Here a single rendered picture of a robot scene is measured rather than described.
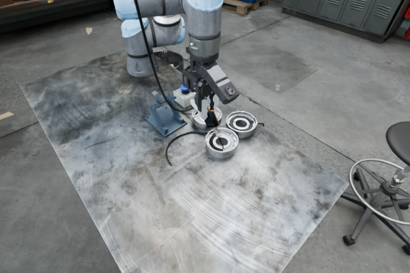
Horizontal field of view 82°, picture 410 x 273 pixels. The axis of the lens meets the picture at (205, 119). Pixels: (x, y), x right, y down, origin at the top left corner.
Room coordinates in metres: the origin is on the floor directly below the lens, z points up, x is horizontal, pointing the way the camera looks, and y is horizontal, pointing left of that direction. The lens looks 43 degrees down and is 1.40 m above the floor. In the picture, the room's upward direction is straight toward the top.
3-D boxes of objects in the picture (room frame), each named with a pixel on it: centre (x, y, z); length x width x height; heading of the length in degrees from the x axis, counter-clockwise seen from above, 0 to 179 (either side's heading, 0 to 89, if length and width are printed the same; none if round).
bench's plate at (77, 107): (0.62, 0.20, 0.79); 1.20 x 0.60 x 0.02; 42
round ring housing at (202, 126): (0.63, -0.01, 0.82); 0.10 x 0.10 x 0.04
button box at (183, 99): (0.76, 0.08, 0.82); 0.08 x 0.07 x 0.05; 42
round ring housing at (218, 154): (0.51, -0.05, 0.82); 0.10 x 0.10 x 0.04
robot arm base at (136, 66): (1.01, 0.30, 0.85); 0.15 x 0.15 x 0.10
